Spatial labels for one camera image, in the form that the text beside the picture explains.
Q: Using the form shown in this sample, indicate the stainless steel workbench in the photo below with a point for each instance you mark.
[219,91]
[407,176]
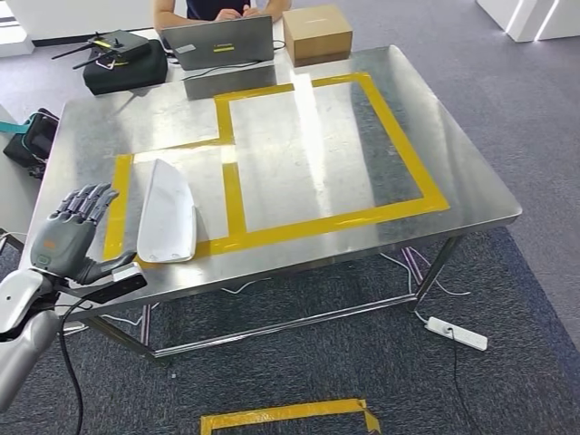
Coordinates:
[317,150]

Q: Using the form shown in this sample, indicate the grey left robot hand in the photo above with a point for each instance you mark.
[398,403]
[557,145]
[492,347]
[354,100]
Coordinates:
[63,246]

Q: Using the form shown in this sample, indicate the person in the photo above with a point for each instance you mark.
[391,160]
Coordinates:
[213,7]

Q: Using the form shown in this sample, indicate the yellow floor tape marking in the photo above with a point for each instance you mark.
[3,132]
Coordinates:
[280,413]

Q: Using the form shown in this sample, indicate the grey laptop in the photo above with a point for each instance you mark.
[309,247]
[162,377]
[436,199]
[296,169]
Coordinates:
[217,42]

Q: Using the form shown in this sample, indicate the black router with antennas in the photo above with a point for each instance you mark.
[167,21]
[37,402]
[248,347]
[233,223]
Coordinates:
[122,45]

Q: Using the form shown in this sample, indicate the white curved plastic shell part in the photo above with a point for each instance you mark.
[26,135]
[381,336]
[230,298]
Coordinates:
[167,216]

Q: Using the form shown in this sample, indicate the white block furniture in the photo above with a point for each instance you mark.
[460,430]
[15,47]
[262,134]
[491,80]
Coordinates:
[544,18]
[16,42]

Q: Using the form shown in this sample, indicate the brown cardboard box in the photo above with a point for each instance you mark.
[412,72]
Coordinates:
[317,33]

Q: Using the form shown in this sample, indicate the black soft bag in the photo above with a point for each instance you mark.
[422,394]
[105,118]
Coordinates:
[127,75]

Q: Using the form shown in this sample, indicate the long white power strip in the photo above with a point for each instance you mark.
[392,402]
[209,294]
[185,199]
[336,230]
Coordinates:
[458,334]

